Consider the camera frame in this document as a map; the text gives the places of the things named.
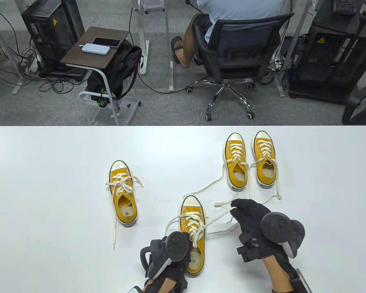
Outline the black computer cabinet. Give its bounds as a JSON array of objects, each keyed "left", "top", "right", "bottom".
[{"left": 288, "top": 0, "right": 366, "bottom": 103}]

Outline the black smartphone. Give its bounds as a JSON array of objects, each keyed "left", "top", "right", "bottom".
[{"left": 92, "top": 37, "right": 122, "bottom": 48}]

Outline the white drawer unit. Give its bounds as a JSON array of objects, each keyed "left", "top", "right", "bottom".
[{"left": 139, "top": 0, "right": 165, "bottom": 13}]

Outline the person's right hand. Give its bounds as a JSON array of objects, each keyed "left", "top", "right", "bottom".
[{"left": 231, "top": 198, "right": 293, "bottom": 263}]

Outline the black backpack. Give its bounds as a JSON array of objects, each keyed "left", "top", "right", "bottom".
[{"left": 87, "top": 39, "right": 144, "bottom": 107}]

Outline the brown side table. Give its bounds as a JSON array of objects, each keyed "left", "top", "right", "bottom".
[{"left": 60, "top": 26, "right": 142, "bottom": 126}]

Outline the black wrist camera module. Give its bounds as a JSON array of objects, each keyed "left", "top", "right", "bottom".
[{"left": 237, "top": 233, "right": 263, "bottom": 263}]

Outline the cream shoe lace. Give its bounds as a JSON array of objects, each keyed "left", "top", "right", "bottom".
[
  {"left": 165, "top": 208, "right": 235, "bottom": 248},
  {"left": 105, "top": 172, "right": 144, "bottom": 250},
  {"left": 183, "top": 142, "right": 253, "bottom": 211},
  {"left": 207, "top": 141, "right": 282, "bottom": 235}
]

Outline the black mesh office chair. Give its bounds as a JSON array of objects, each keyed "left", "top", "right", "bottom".
[{"left": 185, "top": 12, "right": 295, "bottom": 121}]

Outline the person's left hand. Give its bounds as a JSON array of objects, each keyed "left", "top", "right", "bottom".
[{"left": 145, "top": 232, "right": 192, "bottom": 290}]

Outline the black computer tower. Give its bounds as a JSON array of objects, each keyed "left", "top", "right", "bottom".
[{"left": 21, "top": 0, "right": 85, "bottom": 80}]

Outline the light blue power bank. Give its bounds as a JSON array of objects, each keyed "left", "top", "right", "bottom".
[{"left": 79, "top": 43, "right": 111, "bottom": 56}]

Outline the white desk leg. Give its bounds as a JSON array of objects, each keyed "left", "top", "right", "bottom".
[
  {"left": 274, "top": 0, "right": 311, "bottom": 98},
  {"left": 164, "top": 0, "right": 175, "bottom": 92},
  {"left": 131, "top": 0, "right": 149, "bottom": 75},
  {"left": 0, "top": 0, "right": 26, "bottom": 95}
]

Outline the person's left forearm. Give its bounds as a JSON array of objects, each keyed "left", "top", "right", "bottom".
[{"left": 143, "top": 278, "right": 176, "bottom": 293}]

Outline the black keyboard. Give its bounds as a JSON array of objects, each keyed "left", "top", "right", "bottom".
[{"left": 332, "top": 0, "right": 359, "bottom": 15}]

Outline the person's right forearm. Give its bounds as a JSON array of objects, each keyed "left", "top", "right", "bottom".
[{"left": 261, "top": 255, "right": 295, "bottom": 293}]

